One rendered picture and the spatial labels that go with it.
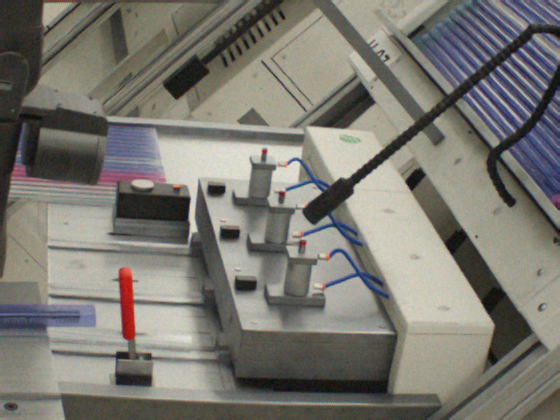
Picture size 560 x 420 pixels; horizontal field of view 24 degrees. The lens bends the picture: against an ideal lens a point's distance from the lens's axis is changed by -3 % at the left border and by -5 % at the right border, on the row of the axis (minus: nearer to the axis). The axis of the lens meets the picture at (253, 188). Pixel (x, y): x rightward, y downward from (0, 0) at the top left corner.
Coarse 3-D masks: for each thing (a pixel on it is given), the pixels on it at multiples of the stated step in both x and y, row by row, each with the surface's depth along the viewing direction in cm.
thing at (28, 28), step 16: (0, 0) 99; (16, 0) 99; (32, 0) 99; (0, 16) 99; (16, 16) 100; (32, 16) 100; (0, 32) 100; (16, 32) 100; (32, 32) 101; (0, 48) 101; (16, 48) 101; (32, 48) 101; (32, 64) 102; (32, 80) 103
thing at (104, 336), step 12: (60, 336) 114; (72, 336) 114; (84, 336) 115; (96, 336) 115; (108, 336) 115; (120, 336) 115; (144, 336) 116; (156, 336) 116; (168, 336) 117; (180, 336) 117; (144, 348) 116; (156, 348) 116; (168, 348) 116; (180, 348) 116
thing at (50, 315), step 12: (0, 312) 92; (12, 312) 93; (24, 312) 93; (36, 312) 93; (48, 312) 93; (60, 312) 93; (72, 312) 94; (84, 312) 94; (0, 324) 92; (12, 324) 93; (24, 324) 93; (36, 324) 93; (48, 324) 93; (60, 324) 94; (72, 324) 94; (84, 324) 94; (96, 324) 94
